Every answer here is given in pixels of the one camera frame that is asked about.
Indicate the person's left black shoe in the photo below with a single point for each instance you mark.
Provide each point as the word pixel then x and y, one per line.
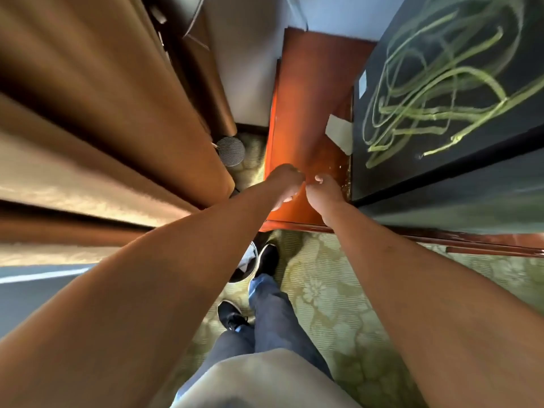
pixel 229 314

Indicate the grey metal lamp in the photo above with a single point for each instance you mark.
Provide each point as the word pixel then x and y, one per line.
pixel 230 151

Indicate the person's legs in blue jeans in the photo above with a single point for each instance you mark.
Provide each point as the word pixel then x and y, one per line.
pixel 276 322

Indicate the person's black shoe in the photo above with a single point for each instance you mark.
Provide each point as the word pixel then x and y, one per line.
pixel 268 259
pixel 229 314

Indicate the brown curtain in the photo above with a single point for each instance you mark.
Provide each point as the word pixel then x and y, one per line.
pixel 85 123

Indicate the person's left forearm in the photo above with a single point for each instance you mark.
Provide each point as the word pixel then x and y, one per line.
pixel 106 327

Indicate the grey mini fridge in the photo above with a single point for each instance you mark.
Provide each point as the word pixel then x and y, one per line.
pixel 399 46

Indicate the person's right black shoe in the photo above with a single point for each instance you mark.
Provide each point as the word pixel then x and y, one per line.
pixel 268 259

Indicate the small white label sticker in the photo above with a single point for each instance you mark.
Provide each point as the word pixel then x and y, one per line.
pixel 362 84

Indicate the person's left hand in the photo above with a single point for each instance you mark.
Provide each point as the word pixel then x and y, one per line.
pixel 289 178

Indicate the tan cardboard piece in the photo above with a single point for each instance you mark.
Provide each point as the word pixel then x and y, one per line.
pixel 340 133

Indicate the person's grey shirt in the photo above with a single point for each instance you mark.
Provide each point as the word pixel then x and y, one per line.
pixel 263 382

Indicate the round metal trash bin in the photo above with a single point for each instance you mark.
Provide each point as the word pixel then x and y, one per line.
pixel 248 267

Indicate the person's right hand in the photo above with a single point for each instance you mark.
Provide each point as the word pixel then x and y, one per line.
pixel 325 195

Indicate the person's right forearm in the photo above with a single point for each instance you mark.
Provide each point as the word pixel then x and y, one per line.
pixel 446 318

